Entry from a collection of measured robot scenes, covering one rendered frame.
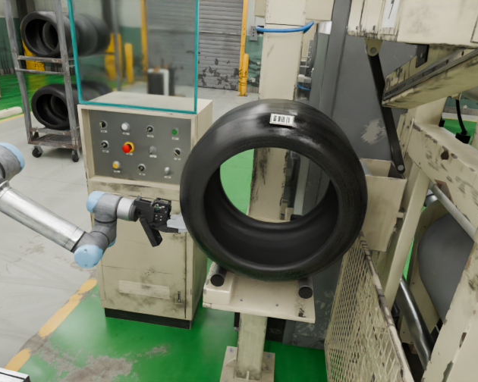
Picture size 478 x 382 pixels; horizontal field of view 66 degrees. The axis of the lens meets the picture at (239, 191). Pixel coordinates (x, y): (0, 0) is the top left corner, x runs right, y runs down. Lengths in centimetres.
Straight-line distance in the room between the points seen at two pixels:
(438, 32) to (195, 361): 188
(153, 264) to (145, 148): 64
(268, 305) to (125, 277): 110
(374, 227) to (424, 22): 88
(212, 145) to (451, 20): 60
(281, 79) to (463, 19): 71
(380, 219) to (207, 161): 71
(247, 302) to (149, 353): 104
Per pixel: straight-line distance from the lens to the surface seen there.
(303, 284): 120
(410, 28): 71
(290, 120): 97
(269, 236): 139
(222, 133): 100
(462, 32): 74
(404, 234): 150
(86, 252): 121
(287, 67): 131
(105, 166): 195
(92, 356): 227
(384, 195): 139
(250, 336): 187
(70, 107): 462
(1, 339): 252
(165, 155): 181
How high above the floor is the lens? 165
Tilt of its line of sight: 24 degrees down
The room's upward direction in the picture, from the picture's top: 4 degrees clockwise
